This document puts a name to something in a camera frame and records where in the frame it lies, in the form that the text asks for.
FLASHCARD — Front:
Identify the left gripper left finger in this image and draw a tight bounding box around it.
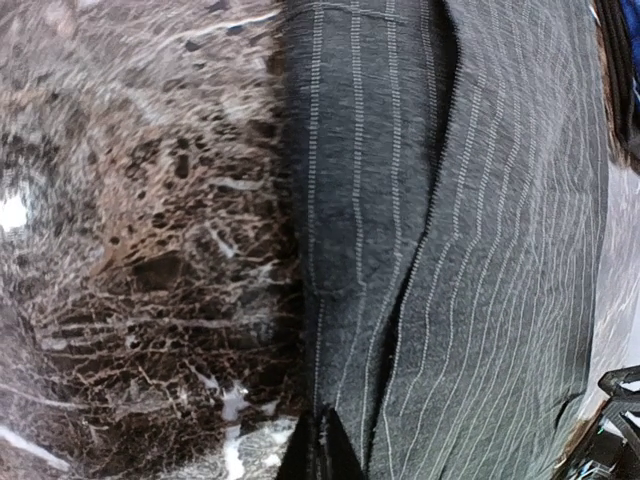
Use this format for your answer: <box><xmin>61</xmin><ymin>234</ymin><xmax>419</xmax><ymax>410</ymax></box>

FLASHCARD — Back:
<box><xmin>287</xmin><ymin>414</ymin><xmax>318</xmax><ymax>480</ymax></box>

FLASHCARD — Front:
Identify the black pinstriped long sleeve shirt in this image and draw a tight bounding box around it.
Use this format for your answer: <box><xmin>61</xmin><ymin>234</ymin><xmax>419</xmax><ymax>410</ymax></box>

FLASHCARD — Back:
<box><xmin>285</xmin><ymin>1</ymin><xmax>608</xmax><ymax>479</ymax></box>

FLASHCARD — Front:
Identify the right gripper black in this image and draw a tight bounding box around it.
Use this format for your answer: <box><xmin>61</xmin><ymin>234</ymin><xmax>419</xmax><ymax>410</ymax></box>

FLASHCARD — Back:
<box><xmin>554</xmin><ymin>366</ymin><xmax>639</xmax><ymax>480</ymax></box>

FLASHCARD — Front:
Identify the blue plaid folded shirt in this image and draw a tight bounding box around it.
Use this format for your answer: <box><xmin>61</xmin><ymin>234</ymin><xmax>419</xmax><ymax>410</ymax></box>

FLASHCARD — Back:
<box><xmin>594</xmin><ymin>0</ymin><xmax>639</xmax><ymax>156</ymax></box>

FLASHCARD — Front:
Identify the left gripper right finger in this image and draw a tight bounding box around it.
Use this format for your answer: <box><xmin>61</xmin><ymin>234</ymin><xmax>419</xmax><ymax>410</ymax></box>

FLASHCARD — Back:
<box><xmin>319</xmin><ymin>405</ymin><xmax>365</xmax><ymax>480</ymax></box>

